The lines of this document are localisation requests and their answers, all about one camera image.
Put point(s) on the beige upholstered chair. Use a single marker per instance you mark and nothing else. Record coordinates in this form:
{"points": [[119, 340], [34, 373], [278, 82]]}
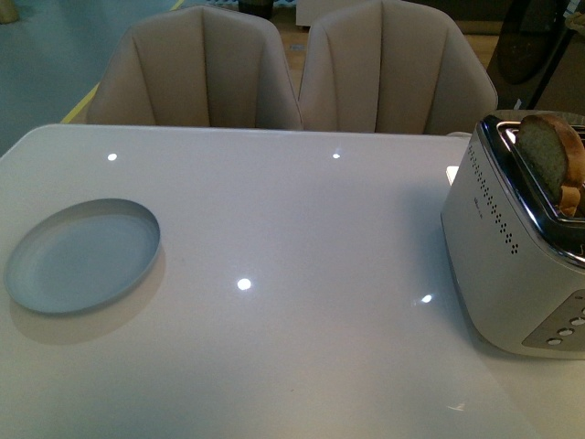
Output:
{"points": [[202, 66], [392, 67]]}

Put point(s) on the slice of brown bread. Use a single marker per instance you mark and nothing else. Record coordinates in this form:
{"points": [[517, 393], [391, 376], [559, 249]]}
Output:
{"points": [[554, 150]]}

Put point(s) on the dark washing machine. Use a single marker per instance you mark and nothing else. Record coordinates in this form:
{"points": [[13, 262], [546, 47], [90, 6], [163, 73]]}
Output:
{"points": [[538, 63]]}

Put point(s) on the left beige upholstered chair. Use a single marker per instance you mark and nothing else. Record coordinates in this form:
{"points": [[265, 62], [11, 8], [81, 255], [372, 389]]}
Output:
{"points": [[202, 66]]}

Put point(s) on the white two-slot toaster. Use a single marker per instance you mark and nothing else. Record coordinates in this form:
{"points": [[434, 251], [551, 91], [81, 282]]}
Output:
{"points": [[517, 262]]}

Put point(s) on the light blue round plate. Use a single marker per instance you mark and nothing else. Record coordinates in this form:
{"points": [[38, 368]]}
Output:
{"points": [[83, 257]]}

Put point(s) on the right beige upholstered chair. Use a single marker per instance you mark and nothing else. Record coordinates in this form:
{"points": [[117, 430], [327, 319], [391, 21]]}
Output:
{"points": [[392, 67]]}

